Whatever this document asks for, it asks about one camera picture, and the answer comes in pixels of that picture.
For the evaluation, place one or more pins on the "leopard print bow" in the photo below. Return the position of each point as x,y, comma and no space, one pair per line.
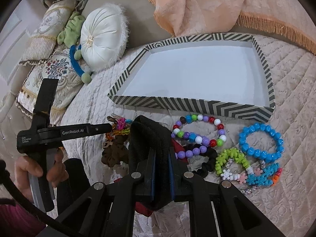
111,137

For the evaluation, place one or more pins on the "red satin bow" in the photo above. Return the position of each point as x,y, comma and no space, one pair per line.
162,185

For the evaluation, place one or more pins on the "peach fringed blanket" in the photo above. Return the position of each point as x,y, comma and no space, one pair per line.
286,18

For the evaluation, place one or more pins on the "green blue plush toy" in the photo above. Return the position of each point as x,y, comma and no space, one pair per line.
69,36

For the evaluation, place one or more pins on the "cream bolster pillow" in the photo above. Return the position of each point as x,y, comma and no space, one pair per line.
43,40

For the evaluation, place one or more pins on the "black velvet pouch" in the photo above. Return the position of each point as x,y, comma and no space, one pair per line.
147,135

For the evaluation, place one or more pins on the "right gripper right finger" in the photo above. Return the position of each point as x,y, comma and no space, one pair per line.
181,186

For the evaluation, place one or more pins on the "floral embroidered pillow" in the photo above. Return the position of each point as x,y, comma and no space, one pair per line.
62,77

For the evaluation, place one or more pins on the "brown scrunchie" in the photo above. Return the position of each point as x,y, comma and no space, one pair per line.
115,151

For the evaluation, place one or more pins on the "striped black white tray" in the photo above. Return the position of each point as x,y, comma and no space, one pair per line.
223,74

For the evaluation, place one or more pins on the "round white satin cushion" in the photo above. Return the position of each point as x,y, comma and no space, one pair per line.
104,36

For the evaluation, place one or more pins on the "left hand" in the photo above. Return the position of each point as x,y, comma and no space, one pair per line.
25,165

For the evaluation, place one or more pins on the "pink flower hair clip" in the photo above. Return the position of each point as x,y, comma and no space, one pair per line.
122,123

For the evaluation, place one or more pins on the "quilted cream bedspread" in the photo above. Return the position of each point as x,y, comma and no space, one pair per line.
290,204

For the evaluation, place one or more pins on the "black scrunchie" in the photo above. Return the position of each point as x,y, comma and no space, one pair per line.
203,160

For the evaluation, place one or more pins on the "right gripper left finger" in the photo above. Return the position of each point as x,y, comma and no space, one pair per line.
145,176

